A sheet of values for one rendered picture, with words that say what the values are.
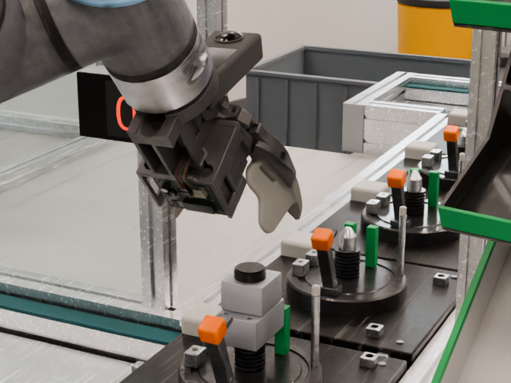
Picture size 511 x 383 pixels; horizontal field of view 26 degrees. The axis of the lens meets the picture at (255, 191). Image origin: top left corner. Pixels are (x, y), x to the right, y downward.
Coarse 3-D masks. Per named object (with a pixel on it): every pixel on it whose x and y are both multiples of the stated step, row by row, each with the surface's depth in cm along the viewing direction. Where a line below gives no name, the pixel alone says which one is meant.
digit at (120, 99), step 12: (108, 84) 116; (108, 96) 116; (120, 96) 116; (108, 108) 117; (120, 108) 116; (132, 108) 116; (108, 120) 117; (120, 120) 117; (108, 132) 118; (120, 132) 117
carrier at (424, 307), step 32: (352, 224) 131; (288, 256) 140; (352, 256) 127; (288, 288) 128; (320, 288) 124; (352, 288) 126; (384, 288) 126; (416, 288) 131; (448, 288) 131; (320, 320) 122; (352, 320) 122; (384, 320) 122; (416, 320) 122; (384, 352) 116; (416, 352) 116
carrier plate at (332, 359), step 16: (192, 336) 118; (160, 352) 115; (176, 352) 115; (320, 352) 115; (336, 352) 115; (352, 352) 115; (144, 368) 111; (160, 368) 111; (176, 368) 111; (336, 368) 111; (352, 368) 111; (368, 368) 111; (384, 368) 111; (400, 368) 111
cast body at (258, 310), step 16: (240, 272) 103; (256, 272) 103; (272, 272) 105; (224, 288) 103; (240, 288) 102; (256, 288) 102; (272, 288) 104; (224, 304) 104; (240, 304) 103; (256, 304) 102; (272, 304) 104; (240, 320) 102; (256, 320) 102; (272, 320) 105; (224, 336) 103; (240, 336) 103; (256, 336) 102; (272, 336) 105
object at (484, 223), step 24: (504, 72) 91; (504, 96) 91; (504, 120) 92; (504, 144) 92; (480, 168) 90; (504, 168) 90; (456, 192) 87; (480, 192) 89; (504, 192) 88; (456, 216) 85; (480, 216) 83; (504, 216) 86; (504, 240) 84
